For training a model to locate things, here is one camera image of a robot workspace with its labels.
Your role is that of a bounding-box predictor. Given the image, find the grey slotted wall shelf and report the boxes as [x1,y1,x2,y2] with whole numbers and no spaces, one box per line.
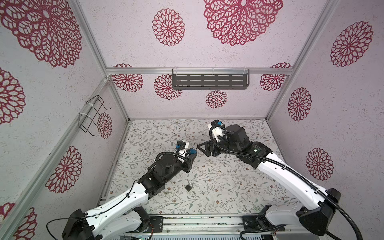
[171,69,250,90]

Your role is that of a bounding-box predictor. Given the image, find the black wire wall basket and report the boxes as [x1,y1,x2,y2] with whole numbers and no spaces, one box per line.
[78,95,112,137]

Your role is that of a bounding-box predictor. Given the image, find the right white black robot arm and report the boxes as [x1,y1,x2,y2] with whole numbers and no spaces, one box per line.
[202,120,341,236]

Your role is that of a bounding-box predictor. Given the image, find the left thin black cable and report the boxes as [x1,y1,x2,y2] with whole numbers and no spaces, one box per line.
[45,178,140,240]

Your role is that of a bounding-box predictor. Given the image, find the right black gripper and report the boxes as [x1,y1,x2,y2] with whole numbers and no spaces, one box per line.
[197,136,241,158]

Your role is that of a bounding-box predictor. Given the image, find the right black corrugated cable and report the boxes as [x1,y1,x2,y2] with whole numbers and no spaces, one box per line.
[209,124,364,240]

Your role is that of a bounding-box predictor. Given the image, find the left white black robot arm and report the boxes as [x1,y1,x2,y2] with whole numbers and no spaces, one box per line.
[62,149,198,240]

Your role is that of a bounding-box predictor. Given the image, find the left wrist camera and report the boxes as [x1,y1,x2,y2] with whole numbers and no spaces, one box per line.
[176,140,189,156]

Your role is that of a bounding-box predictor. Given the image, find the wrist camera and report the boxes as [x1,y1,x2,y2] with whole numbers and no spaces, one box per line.
[208,120,225,143]
[176,140,189,156]

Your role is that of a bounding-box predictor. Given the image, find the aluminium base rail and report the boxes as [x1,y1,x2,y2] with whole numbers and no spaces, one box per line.
[101,212,301,240]

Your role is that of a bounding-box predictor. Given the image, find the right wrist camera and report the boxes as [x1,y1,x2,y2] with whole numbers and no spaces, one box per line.
[208,120,225,143]

